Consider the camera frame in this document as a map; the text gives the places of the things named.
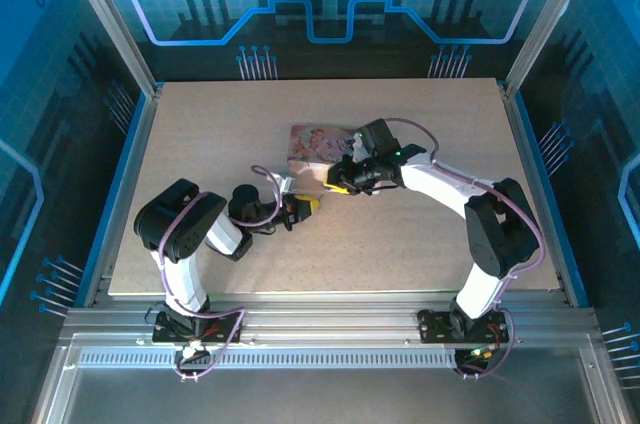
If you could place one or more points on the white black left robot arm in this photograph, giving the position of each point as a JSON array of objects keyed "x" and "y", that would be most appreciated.
[{"x": 180, "y": 224}]

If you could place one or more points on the pink illustrated tin box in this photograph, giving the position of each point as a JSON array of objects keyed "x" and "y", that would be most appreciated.
[{"x": 312, "y": 144}]

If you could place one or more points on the grey metal tray panel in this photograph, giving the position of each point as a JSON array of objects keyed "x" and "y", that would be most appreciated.
[{"x": 325, "y": 399}]

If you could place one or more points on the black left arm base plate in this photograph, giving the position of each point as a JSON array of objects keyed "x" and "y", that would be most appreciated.
[{"x": 230, "y": 329}]

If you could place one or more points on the aluminium frame post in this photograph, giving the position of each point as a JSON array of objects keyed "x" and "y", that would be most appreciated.
[
  {"x": 110, "y": 24},
  {"x": 545, "y": 24}
]

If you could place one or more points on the aluminium side rail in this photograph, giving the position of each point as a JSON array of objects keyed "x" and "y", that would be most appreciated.
[
  {"x": 131, "y": 179},
  {"x": 525, "y": 154}
]

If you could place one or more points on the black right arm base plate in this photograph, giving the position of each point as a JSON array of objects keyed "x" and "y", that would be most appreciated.
[{"x": 435, "y": 326}]

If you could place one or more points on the long aluminium base rail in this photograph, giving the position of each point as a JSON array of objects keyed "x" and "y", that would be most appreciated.
[{"x": 325, "y": 319}]

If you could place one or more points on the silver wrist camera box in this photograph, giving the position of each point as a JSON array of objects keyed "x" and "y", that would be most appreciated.
[
  {"x": 360, "y": 149},
  {"x": 286, "y": 183}
]

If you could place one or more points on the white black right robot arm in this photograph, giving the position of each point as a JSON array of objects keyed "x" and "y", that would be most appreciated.
[{"x": 435, "y": 189}]

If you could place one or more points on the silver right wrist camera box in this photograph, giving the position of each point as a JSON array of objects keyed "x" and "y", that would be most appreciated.
[{"x": 360, "y": 149}]

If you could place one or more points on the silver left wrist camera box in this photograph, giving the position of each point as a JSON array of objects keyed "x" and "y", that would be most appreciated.
[{"x": 286, "y": 183}]

